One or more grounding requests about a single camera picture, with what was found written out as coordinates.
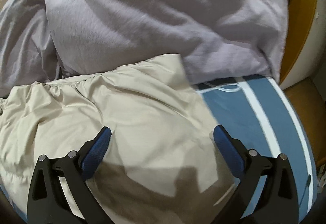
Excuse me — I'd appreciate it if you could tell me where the beige puffer jacket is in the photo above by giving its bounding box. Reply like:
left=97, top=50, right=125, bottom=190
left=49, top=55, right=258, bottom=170
left=1, top=55, right=234, bottom=223

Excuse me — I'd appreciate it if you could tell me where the blue white striped bed sheet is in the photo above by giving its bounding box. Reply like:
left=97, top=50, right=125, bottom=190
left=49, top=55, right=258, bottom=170
left=1, top=75, right=317, bottom=220

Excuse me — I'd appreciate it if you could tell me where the lavender duvet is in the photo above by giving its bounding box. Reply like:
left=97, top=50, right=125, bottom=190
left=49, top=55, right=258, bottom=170
left=1, top=0, right=288, bottom=98

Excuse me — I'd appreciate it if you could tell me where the wooden bed frame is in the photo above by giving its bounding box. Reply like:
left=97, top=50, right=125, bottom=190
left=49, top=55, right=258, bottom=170
left=280, top=0, right=325, bottom=166

